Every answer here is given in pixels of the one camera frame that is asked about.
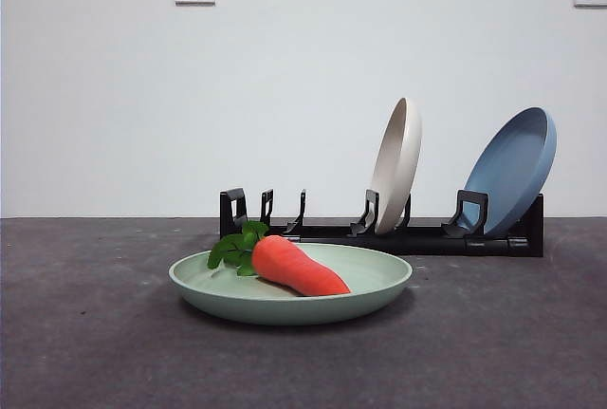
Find orange carrot with green leaves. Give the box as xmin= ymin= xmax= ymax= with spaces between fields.
xmin=207 ymin=220 xmax=352 ymax=297

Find green plate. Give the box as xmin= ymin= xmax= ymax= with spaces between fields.
xmin=168 ymin=242 xmax=414 ymax=327

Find beige plate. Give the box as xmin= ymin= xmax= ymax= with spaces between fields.
xmin=368 ymin=97 xmax=423 ymax=234

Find black plate rack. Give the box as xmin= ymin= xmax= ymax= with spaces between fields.
xmin=218 ymin=187 xmax=544 ymax=258

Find blue plate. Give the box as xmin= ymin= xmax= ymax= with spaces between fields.
xmin=462 ymin=105 xmax=558 ymax=235

